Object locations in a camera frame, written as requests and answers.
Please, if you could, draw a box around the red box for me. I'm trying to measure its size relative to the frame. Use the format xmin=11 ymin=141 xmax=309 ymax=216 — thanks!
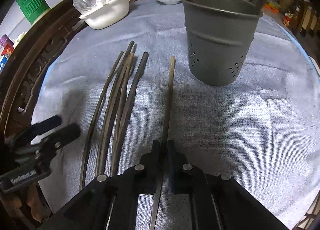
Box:
xmin=1 ymin=45 xmax=16 ymax=56

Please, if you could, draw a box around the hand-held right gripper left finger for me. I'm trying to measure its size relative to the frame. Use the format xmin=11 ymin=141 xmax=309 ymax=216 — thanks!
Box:
xmin=47 ymin=139 xmax=163 ymax=230

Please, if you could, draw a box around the white plastic basin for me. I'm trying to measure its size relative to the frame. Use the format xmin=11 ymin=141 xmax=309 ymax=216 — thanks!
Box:
xmin=79 ymin=0 xmax=130 ymax=30

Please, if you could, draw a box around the orange box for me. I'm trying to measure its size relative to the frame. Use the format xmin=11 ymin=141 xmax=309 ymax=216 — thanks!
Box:
xmin=265 ymin=1 xmax=282 ymax=12

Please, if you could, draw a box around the carved dark wooden chair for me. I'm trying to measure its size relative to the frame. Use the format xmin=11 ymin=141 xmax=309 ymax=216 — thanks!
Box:
xmin=0 ymin=0 xmax=107 ymax=143

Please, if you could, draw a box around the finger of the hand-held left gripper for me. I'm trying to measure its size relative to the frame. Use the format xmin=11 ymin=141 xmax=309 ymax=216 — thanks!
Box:
xmin=24 ymin=115 xmax=63 ymax=143
xmin=31 ymin=123 xmax=81 ymax=156

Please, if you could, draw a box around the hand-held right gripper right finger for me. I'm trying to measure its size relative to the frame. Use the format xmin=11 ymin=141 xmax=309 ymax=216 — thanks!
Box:
xmin=167 ymin=139 xmax=290 ymax=230

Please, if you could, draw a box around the brown wooden chopstick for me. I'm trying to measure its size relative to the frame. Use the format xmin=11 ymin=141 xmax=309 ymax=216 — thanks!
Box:
xmin=149 ymin=56 xmax=175 ymax=230
xmin=110 ymin=53 xmax=135 ymax=170

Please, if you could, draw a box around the person's left hand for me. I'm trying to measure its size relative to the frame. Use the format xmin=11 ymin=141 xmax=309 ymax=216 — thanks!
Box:
xmin=0 ymin=189 xmax=44 ymax=223

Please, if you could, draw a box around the grey towel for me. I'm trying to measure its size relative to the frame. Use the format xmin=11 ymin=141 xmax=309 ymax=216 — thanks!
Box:
xmin=31 ymin=0 xmax=320 ymax=230

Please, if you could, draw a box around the purple box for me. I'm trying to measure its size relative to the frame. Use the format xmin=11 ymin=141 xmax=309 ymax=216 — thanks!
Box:
xmin=0 ymin=34 xmax=14 ymax=48

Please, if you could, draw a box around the green plastic mug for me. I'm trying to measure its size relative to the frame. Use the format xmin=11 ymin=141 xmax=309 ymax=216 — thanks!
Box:
xmin=16 ymin=0 xmax=48 ymax=25

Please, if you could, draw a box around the grey perforated utensil holder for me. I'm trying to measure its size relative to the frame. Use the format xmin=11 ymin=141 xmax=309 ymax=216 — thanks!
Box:
xmin=179 ymin=0 xmax=264 ymax=87

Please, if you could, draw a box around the red and white carton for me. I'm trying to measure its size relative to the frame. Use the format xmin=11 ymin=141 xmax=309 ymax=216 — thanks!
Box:
xmin=283 ymin=12 xmax=294 ymax=26

